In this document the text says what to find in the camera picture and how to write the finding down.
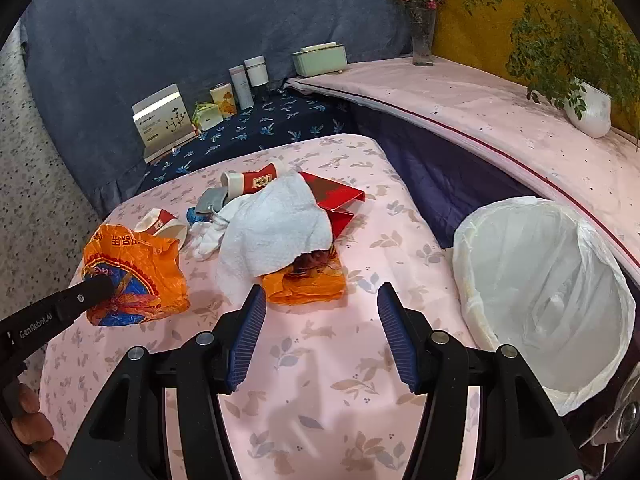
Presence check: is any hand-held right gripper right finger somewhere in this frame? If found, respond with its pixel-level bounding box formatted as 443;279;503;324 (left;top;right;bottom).
376;282;571;480

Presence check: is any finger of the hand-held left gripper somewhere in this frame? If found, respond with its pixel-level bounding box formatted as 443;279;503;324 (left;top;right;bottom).
52;276;117;328

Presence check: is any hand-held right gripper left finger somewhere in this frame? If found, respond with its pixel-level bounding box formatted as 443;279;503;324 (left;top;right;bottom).
60;285;268;480

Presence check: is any large orange plastic bag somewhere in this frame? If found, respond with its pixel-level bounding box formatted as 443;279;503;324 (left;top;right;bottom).
81;224;191;327

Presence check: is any small orange plastic bag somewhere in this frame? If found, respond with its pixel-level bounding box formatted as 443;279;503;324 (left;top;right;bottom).
261;260;347;305

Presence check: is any white cloth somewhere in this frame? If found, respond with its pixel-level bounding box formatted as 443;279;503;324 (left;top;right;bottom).
187;195;236;261

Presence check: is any red and white paper cup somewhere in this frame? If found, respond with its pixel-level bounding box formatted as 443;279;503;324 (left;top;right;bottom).
134;208;188;253

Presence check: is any white paper towel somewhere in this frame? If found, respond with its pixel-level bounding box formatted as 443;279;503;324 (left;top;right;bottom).
216;172;335;293

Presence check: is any grey drawstring pouch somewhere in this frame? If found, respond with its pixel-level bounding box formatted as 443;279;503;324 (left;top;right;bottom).
195;187;231;216

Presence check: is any red paper bag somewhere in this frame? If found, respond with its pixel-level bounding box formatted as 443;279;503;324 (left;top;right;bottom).
298;171;367;241

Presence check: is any trash bin with white liner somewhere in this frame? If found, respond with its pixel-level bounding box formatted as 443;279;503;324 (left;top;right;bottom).
452;196;637;417

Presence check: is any red and white pouch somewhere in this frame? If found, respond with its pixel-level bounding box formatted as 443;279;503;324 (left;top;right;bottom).
221;157;287;196

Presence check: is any person's left hand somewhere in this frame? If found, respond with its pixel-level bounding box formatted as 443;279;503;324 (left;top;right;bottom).
10;382;63;476

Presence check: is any pink floral tablecloth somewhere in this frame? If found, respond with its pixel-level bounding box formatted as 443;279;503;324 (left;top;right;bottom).
37;133;481;480

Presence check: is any purple quilted cloth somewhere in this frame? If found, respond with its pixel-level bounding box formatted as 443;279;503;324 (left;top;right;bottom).
350;105;556;248

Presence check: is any white printed gift box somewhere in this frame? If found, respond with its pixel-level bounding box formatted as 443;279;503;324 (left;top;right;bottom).
131;84;200;163

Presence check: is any green snack packet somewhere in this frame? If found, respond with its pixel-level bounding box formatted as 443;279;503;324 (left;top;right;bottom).
192;101;224;130

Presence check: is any dark blue floral cloth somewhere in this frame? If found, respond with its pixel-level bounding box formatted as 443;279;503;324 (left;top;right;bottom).
135;87;356;193

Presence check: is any yellow printed can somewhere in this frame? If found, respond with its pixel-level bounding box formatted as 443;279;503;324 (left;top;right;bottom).
209;83;237;120

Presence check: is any chrome metal fixture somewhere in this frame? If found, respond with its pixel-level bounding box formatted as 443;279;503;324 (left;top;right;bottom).
580;375;640;461

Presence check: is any pale pink shelf cloth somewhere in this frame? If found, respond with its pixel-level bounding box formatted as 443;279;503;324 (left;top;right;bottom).
284;55;640;281

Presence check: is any white tube bottle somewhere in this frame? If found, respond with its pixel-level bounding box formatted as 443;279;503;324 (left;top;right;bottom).
229;66;254;110

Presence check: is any blue backdrop cloth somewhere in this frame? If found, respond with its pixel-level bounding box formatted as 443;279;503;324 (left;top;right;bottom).
19;0;436;216

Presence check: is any white jar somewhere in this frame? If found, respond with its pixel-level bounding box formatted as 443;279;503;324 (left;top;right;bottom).
244;56;270;87

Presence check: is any pale green tissue box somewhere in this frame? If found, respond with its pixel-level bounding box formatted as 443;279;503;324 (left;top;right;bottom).
291;43;348;77

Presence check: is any glass vase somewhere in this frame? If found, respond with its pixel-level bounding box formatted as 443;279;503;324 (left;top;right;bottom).
411;7;437;67

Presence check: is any white plant pot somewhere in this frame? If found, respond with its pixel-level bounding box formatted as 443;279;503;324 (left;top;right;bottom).
565;77;612;138

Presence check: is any yellow backdrop cloth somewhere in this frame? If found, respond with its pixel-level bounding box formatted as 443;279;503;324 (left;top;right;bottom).
427;0;640;143

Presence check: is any green leafy plant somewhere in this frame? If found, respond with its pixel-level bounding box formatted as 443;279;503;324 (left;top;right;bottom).
462;0;640;121

